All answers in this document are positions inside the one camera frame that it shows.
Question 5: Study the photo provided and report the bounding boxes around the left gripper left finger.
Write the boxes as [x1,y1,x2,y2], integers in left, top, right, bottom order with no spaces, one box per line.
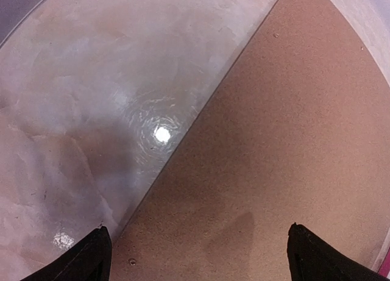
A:
[22,226,112,281]

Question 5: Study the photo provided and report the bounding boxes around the brown backing board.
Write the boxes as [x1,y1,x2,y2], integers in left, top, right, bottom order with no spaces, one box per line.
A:
[110,0,389,280]

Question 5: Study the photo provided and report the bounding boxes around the pink wooden picture frame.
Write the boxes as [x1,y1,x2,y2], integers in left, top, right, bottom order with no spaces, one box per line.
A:
[372,230,389,277]

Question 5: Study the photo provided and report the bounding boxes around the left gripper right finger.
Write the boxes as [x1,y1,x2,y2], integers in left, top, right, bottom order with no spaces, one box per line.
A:
[287,223,387,281]

